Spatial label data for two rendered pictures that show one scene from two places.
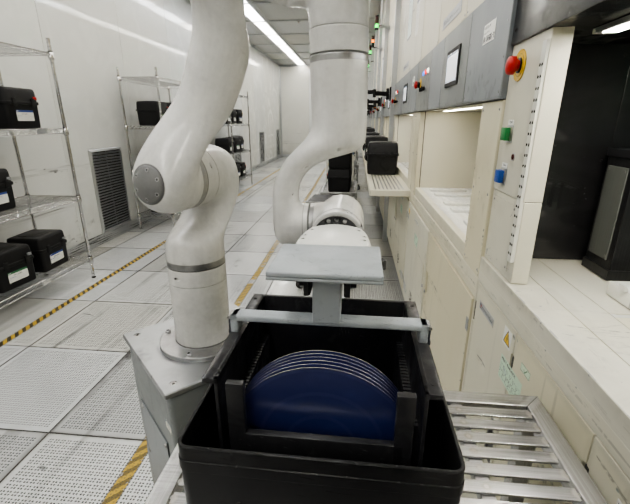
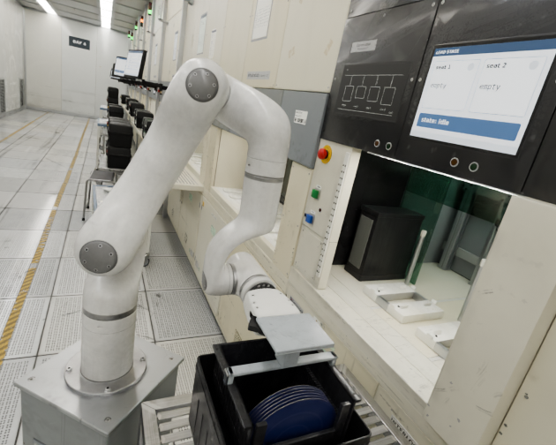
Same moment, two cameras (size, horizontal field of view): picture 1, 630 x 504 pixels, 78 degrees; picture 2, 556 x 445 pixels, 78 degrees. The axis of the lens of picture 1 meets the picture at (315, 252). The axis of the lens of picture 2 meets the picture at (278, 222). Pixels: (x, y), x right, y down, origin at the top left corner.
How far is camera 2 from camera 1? 0.43 m
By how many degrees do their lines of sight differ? 33
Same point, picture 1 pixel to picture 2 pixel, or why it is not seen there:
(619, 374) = (386, 349)
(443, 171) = (232, 176)
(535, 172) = (336, 225)
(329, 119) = (259, 217)
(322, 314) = (289, 363)
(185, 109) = (139, 195)
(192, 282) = (116, 328)
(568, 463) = (369, 402)
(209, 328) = (123, 361)
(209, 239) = (132, 289)
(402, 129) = not seen: hidden behind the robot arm
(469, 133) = not seen: hidden behind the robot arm
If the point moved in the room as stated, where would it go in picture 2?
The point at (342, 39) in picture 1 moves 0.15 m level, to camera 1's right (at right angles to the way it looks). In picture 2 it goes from (276, 171) to (329, 177)
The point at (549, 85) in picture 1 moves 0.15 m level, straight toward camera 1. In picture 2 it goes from (348, 178) to (359, 187)
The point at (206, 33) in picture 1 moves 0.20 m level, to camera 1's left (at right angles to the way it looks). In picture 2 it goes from (169, 144) to (49, 130)
